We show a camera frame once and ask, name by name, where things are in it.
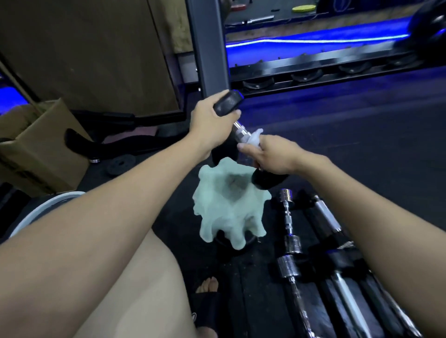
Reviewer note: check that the glowing white light strip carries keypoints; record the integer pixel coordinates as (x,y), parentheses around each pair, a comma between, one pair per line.
(313,41)

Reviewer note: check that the large black rubber weight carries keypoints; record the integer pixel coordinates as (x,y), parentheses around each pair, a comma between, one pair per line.
(426,28)

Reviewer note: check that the white rimmed basin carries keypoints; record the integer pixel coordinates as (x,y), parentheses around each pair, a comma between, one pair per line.
(38,212)

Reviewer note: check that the small chrome dumbbell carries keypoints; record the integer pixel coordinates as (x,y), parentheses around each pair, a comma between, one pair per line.
(292,243)

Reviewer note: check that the person's left hand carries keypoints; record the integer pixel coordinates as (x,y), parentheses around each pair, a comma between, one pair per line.
(209,129)

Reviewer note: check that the person's left forearm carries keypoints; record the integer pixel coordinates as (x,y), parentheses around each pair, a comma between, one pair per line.
(83,243)

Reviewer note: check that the row of black bumper plates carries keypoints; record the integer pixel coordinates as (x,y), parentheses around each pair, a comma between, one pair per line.
(348,5)

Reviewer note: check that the person's right forearm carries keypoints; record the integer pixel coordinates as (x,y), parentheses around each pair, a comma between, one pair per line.
(386,243)

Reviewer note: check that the brown cardboard box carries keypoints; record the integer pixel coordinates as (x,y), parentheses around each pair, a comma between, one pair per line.
(45,153)

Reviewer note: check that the black padded bench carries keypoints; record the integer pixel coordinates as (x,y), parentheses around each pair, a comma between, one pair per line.
(115,142)

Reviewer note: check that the white wet wipe sheet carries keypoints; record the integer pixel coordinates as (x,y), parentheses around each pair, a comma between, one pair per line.
(254,137)

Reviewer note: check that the large chrome dumbbell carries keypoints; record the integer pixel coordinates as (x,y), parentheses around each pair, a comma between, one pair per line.
(287,266)

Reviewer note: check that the person's right hand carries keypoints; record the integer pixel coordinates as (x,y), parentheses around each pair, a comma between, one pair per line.
(278,155)

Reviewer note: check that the person's left leg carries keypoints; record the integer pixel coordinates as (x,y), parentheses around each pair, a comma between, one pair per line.
(139,299)

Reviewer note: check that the thin wooden stick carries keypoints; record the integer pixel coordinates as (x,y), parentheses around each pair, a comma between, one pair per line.
(17,81)

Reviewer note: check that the red weight plate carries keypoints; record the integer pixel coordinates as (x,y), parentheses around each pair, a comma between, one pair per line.
(238,7)

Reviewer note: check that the small black weight plate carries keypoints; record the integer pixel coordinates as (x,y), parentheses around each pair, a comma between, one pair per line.
(121,164)

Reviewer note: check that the light green cloth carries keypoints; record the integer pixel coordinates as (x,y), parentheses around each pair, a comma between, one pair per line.
(226,209)

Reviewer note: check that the dark metal rack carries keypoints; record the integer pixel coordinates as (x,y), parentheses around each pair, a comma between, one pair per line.
(313,61)

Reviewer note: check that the yellow weight plate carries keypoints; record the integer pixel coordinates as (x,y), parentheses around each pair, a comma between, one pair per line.
(304,8)

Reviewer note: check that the steel barbell bar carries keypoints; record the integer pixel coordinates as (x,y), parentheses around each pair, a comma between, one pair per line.
(258,20)

